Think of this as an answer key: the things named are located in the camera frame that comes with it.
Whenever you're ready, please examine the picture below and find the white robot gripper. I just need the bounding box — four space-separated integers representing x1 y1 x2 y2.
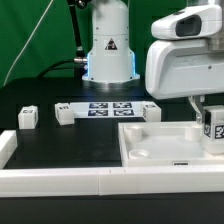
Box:
145 39 224 124

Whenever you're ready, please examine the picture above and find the white square table top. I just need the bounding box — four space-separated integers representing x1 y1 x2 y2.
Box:
118 121 224 167

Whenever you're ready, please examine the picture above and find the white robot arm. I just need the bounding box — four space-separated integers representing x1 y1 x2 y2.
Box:
83 0 224 123

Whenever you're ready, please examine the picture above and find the white tag sheet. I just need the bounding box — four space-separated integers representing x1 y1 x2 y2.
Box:
70 101 152 118

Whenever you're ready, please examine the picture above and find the white U-shaped fence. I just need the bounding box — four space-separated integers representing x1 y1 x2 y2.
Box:
0 130 224 197

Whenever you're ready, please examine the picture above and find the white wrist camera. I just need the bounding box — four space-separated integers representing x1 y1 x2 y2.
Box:
151 4 222 40

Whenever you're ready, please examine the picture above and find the black cable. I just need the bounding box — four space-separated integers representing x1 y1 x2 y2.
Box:
36 0 88 80

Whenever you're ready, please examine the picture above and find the white cable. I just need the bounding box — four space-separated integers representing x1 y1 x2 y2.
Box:
2 0 54 87

